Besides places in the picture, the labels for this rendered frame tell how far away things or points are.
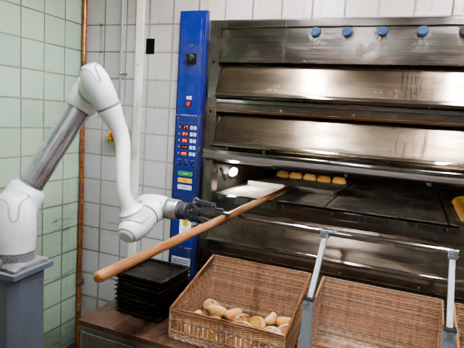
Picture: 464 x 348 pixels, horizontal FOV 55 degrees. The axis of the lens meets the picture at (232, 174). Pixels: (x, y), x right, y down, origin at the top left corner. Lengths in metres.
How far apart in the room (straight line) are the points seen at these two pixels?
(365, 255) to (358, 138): 0.57
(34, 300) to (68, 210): 1.07
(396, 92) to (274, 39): 0.66
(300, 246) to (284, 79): 0.85
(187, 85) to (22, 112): 0.87
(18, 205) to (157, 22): 1.33
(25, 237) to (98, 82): 0.64
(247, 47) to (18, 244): 1.42
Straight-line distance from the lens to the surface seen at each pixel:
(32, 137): 2.63
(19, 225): 1.80
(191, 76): 2.45
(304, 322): 1.78
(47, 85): 2.69
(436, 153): 2.18
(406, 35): 2.24
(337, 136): 2.22
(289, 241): 2.33
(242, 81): 2.36
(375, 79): 2.22
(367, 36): 2.25
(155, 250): 1.36
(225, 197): 2.41
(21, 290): 1.84
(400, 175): 2.05
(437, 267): 2.27
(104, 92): 1.83
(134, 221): 1.81
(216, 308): 2.34
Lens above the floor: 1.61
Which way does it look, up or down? 7 degrees down
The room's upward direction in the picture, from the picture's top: 4 degrees clockwise
